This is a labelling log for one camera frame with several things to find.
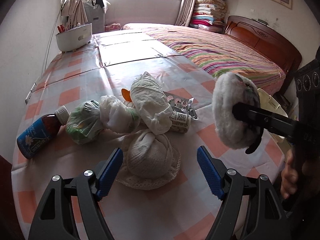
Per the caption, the white wall socket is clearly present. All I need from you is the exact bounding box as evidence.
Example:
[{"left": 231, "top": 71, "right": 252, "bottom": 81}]
[{"left": 24, "top": 77, "right": 40, "bottom": 105}]

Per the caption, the white round container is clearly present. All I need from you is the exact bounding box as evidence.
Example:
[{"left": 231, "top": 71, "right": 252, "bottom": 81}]
[{"left": 56, "top": 23, "right": 92, "bottom": 52}]

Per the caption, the striped colourful bed sheet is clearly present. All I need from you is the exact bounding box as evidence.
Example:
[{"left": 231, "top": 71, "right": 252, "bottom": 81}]
[{"left": 121, "top": 23, "right": 286, "bottom": 95}]

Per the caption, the dark wooden headboard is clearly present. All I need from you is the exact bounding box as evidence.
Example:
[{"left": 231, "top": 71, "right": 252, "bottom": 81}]
[{"left": 224, "top": 16, "right": 302, "bottom": 95}]

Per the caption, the white knotted plastic bag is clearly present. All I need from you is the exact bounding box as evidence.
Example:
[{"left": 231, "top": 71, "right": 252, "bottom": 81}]
[{"left": 99, "top": 95, "right": 140, "bottom": 134}]

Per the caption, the white pill bottle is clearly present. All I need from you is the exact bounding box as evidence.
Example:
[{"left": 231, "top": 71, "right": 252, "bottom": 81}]
[{"left": 170, "top": 111, "right": 191, "bottom": 133}]

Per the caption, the cream plastic trash bin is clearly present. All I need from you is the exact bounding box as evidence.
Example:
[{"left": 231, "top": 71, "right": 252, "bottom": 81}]
[{"left": 258, "top": 88, "right": 295, "bottom": 145}]

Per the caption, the stack of folded quilts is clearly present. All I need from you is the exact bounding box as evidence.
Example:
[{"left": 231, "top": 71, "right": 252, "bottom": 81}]
[{"left": 189, "top": 0, "right": 228, "bottom": 34}]

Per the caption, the orange peel piece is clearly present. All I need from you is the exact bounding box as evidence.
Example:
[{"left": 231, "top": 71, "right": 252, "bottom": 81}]
[{"left": 121, "top": 88, "right": 132, "bottom": 102}]

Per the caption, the pink striped curtain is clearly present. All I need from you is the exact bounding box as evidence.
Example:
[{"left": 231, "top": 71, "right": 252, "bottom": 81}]
[{"left": 175, "top": 0, "right": 196, "bottom": 27}]

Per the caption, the silver pill blister pack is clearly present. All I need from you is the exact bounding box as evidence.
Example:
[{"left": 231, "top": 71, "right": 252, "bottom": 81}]
[{"left": 164, "top": 92, "right": 199, "bottom": 121}]

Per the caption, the grey air conditioner unit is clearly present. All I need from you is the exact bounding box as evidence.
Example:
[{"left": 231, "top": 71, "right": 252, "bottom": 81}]
[{"left": 84, "top": 3, "right": 105, "bottom": 34}]

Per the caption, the white knit hat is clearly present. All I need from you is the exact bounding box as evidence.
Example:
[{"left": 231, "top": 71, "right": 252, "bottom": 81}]
[{"left": 116, "top": 129, "right": 181, "bottom": 191}]

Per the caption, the green plastic snack bag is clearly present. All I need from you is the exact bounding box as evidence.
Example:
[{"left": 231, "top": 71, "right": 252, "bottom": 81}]
[{"left": 66, "top": 100, "right": 104, "bottom": 145}]

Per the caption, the person's right hand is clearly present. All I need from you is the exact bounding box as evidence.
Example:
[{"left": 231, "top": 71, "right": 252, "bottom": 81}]
[{"left": 280, "top": 150, "right": 298, "bottom": 199}]

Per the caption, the checkered pink plastic tablecloth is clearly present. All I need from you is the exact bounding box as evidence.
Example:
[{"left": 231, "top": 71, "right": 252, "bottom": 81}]
[{"left": 11, "top": 32, "right": 284, "bottom": 239}]

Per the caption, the white fluffy plush slipper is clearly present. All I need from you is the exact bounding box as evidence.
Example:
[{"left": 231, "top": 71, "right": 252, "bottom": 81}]
[{"left": 212, "top": 72, "right": 264, "bottom": 154}]

